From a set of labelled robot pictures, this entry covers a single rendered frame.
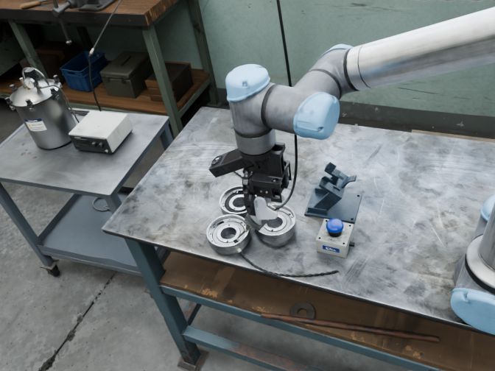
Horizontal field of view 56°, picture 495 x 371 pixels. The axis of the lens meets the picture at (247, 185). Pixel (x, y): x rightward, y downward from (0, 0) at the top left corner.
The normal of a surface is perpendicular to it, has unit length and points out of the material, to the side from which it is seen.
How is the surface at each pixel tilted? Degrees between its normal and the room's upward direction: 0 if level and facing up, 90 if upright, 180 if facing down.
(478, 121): 90
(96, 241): 0
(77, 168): 0
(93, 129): 0
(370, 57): 50
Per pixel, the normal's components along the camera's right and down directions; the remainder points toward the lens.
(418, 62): -0.57, 0.56
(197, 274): -0.14, -0.73
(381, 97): -0.39, 0.66
